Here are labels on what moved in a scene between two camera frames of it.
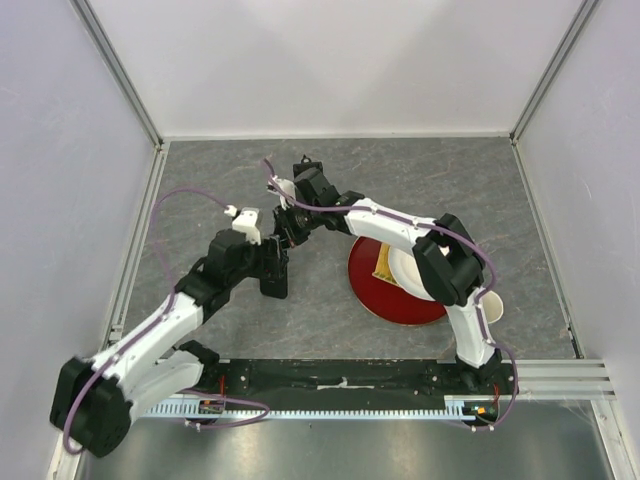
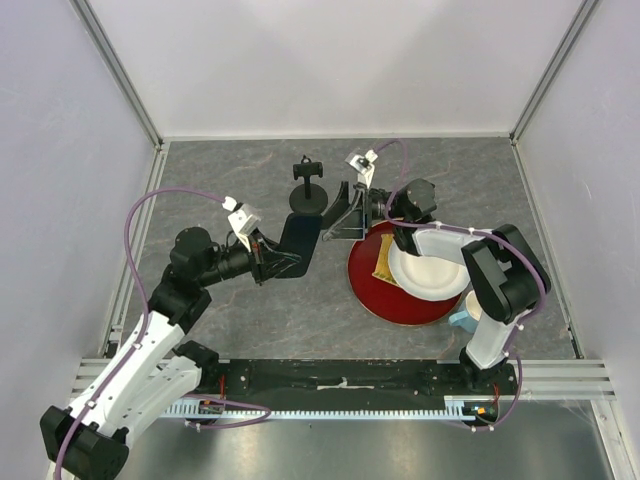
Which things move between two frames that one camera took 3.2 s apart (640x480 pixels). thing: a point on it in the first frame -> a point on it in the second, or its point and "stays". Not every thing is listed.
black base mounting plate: (345, 382) stays
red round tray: (384, 299) stays
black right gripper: (284, 226) -> (351, 225)
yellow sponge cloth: (384, 266) stays
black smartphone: (274, 287) -> (299, 236)
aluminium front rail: (563, 378) stays
